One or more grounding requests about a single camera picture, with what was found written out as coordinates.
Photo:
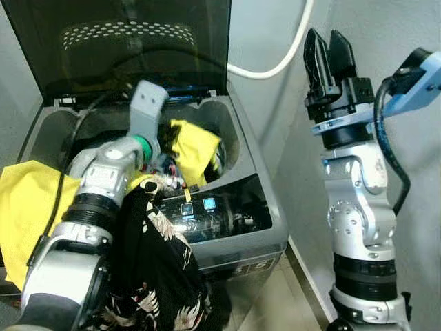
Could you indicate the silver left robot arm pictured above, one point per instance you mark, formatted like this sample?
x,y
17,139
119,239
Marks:
x,y
103,174

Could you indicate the small yellow cloth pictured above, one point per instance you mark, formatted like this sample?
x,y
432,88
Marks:
x,y
194,148

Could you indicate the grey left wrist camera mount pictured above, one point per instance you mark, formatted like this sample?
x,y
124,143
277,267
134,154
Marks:
x,y
148,103

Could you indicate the dark tinted washer lid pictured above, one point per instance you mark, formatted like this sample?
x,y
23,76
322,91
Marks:
x,y
103,65

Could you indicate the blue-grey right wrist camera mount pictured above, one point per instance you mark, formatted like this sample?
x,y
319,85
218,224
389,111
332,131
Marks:
x,y
420,79

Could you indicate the grey top-loading washing machine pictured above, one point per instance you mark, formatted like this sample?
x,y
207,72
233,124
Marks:
x,y
270,229

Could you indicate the black floral print garment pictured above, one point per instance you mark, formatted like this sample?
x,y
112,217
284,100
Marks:
x,y
148,265

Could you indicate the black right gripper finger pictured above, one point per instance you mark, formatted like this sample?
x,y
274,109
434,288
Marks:
x,y
342,58
315,65

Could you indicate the glossy black washer control panel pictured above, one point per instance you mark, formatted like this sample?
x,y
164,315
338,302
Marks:
x,y
241,210

